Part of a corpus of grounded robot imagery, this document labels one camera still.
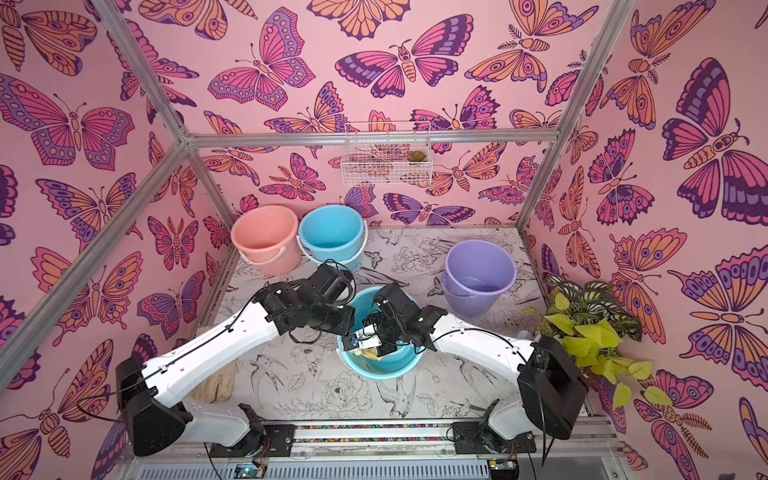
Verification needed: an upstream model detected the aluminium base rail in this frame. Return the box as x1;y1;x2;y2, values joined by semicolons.
110;419;636;479

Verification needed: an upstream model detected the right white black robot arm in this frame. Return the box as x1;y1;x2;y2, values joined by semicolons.
364;284;588;452

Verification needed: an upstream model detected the small green succulent plant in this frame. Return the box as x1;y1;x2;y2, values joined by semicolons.
407;151;428;163

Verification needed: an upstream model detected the yellow microfiber cloth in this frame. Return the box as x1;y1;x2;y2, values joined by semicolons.
356;348;379;361

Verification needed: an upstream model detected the purple plastic bucket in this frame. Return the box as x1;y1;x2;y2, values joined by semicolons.
441;239;518;317

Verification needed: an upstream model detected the white wire wall basket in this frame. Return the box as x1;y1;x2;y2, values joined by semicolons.
338;120;434;187

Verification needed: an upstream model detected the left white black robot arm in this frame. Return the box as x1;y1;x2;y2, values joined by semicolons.
115;262;356;457

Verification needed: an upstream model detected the blue bucket white handle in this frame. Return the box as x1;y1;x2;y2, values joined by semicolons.
296;205;369;270

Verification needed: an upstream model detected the green leafy potted plant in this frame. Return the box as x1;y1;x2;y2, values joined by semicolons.
524;275;653;410

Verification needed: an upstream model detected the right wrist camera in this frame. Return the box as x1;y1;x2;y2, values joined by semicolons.
343;333;382;352

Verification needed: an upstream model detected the pink plastic bucket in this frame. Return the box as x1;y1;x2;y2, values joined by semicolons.
231;205;302;276

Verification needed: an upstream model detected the beige worn cloth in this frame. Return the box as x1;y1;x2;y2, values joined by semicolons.
189;361;237;404

